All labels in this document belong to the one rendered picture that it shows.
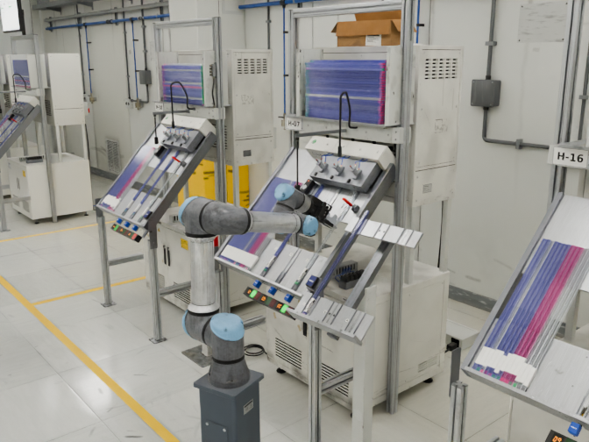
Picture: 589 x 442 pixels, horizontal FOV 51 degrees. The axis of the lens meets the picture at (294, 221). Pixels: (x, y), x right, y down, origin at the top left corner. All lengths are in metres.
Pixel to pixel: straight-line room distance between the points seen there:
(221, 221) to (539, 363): 1.08
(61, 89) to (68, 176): 0.90
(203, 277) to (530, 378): 1.12
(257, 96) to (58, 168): 3.37
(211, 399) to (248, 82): 2.25
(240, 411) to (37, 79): 5.05
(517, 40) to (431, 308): 1.76
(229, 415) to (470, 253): 2.56
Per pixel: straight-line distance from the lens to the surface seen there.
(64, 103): 6.89
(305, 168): 3.06
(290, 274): 2.67
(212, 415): 2.33
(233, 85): 3.90
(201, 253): 2.20
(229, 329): 2.17
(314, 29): 5.30
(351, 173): 2.76
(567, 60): 2.31
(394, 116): 2.69
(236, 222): 2.09
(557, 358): 2.01
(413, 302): 3.07
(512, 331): 2.07
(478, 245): 4.35
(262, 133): 4.06
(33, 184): 6.87
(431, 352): 3.32
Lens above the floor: 1.67
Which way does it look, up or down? 15 degrees down
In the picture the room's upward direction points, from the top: straight up
